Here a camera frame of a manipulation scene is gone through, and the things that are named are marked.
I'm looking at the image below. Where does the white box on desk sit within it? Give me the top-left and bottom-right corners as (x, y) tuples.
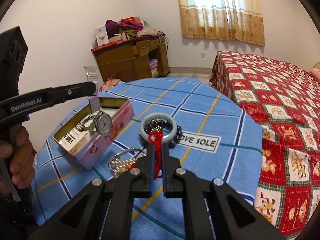
(94, 25), (109, 46)

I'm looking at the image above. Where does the pearl bracelet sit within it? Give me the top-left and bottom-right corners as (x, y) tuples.
(111, 154), (142, 176)

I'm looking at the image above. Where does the silver wrist watch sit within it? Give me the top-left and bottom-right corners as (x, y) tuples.
(84, 66), (112, 135)

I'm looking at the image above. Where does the pink tin jewelry box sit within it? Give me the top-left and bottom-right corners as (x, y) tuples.
(53, 97), (135, 170)

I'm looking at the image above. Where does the pink pillow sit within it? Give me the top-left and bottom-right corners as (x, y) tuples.
(310, 68), (320, 82)

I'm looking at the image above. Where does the person's left hand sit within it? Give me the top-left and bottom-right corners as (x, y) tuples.
(1, 126), (36, 197)

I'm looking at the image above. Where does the thin silver bangle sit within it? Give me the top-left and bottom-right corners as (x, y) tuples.
(108, 148), (147, 178)

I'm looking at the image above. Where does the blue plaid table cloth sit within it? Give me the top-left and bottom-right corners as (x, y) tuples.
(31, 76), (264, 240)

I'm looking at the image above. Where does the red string cord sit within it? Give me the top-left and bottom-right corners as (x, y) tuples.
(147, 130), (164, 180)

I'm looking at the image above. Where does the colourful clothes pile on floor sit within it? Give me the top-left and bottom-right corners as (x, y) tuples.
(99, 75), (121, 92)

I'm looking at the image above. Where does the cream wooden headboard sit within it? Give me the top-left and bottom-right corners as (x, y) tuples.
(313, 61), (320, 69)

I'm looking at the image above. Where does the pile of clothes on desk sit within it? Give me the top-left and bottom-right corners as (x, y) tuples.
(105, 18), (158, 38)

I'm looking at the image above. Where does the printed paper in tin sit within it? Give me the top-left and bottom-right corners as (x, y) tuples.
(59, 123), (96, 155)

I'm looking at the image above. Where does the brown wooden desk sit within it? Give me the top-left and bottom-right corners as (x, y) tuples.
(91, 35), (170, 82)

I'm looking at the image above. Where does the pale green jade bangle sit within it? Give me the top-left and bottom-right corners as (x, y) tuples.
(139, 112), (182, 146)

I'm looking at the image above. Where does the dark blue bead bracelet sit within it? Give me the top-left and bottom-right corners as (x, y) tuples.
(141, 119), (184, 151)

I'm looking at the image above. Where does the red patchwork bedspread bed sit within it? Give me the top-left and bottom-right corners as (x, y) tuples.
(211, 51), (319, 239)

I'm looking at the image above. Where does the beige window curtain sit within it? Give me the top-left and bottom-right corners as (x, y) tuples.
(178, 0), (265, 47)

